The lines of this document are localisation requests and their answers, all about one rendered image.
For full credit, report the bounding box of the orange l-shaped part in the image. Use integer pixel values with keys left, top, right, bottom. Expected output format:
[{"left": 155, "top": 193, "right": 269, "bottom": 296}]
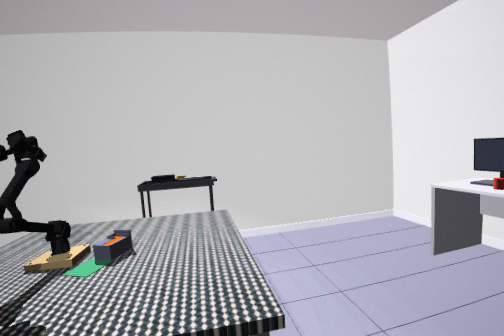
[{"left": 104, "top": 236, "right": 125, "bottom": 245}]

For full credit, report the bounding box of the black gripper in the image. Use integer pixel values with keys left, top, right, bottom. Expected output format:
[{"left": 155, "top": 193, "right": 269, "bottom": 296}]
[{"left": 0, "top": 136, "right": 38, "bottom": 162}]

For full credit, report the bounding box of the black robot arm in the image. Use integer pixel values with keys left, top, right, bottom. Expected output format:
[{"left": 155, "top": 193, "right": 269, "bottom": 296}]
[{"left": 0, "top": 130, "right": 71, "bottom": 256}]

